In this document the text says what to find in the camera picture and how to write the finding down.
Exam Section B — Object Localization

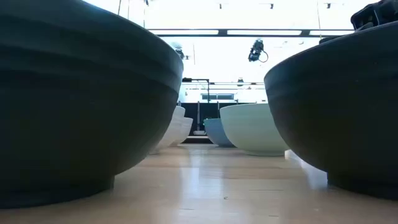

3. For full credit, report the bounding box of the dark cabinet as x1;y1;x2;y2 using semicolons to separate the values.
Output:
180;101;249;138

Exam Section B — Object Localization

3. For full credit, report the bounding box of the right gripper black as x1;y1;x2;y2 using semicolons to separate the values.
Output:
318;0;398;44

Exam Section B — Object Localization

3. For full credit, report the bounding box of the white ribbed bowl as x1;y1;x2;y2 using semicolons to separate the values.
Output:
149;105;187;156
170;116;194;147

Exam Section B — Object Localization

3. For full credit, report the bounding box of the pale mint green bowl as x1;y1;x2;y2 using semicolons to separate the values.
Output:
219;103;290;157

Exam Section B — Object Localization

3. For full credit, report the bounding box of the dark grey bowl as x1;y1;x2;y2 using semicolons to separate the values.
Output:
263;21;398;200
0;0;185;210

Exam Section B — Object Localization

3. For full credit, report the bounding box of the light blue bowl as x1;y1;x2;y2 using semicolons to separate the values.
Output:
203;118;236;148

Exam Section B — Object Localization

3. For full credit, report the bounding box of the black hanging device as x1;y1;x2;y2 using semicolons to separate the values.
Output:
248;39;269;63
174;43;188;60

